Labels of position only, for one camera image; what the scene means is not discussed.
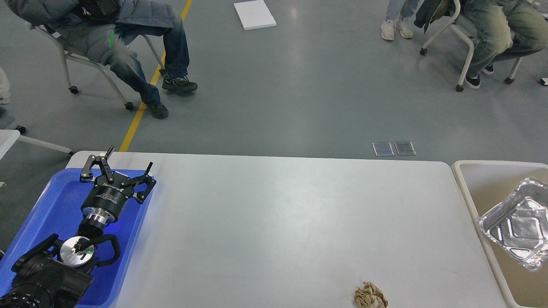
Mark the aluminium foil tray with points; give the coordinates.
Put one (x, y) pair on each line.
(519, 224)

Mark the floor socket plate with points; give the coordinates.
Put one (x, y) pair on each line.
(405, 149)
(383, 149)

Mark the seated person in green trousers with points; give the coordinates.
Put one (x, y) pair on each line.
(506, 29)

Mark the crumpled brown paper ball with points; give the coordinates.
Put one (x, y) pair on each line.
(370, 296)

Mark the standing person in blue jeans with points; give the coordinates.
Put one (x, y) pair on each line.
(397, 18)

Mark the beige plastic bin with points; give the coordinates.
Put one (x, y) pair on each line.
(484, 184)

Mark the white table leg left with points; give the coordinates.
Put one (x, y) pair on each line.
(9, 137)

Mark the seated person in grey jacket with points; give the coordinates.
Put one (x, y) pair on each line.
(102, 30)

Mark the white flat box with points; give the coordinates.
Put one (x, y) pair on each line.
(254, 15)

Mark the white chair left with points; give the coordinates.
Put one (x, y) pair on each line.
(69, 52)

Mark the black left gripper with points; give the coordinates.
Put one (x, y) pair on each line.
(107, 195)

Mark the blue plastic tray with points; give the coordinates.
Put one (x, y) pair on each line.
(58, 212)

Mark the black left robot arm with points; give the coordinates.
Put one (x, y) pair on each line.
(74, 248)

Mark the right floor socket plate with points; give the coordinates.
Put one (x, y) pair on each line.
(405, 149)

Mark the left floor socket plate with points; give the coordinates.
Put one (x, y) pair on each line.
(383, 149)

